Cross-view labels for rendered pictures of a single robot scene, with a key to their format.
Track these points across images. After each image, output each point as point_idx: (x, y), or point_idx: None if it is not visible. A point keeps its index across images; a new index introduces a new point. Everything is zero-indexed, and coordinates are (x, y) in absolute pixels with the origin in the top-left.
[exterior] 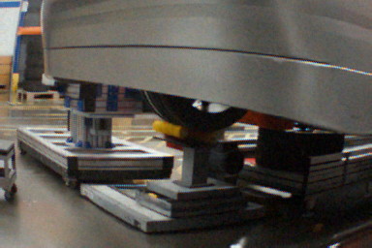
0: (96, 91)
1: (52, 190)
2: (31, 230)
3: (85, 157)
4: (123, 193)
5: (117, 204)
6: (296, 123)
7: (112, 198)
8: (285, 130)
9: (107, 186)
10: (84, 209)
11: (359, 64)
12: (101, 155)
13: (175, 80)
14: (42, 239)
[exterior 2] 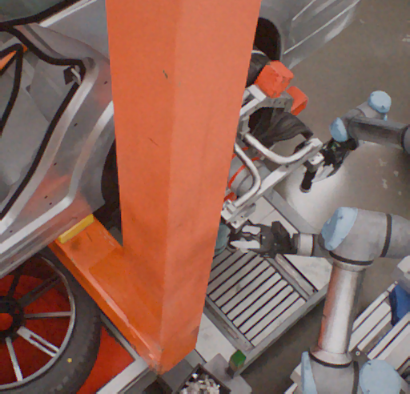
0: (393, 287)
1: (395, 266)
2: (329, 75)
3: (371, 303)
4: (283, 262)
5: (271, 190)
6: (7, 386)
7: (287, 223)
8: (51, 254)
9: (317, 287)
10: (315, 203)
11: None
12: (355, 337)
13: None
14: (307, 58)
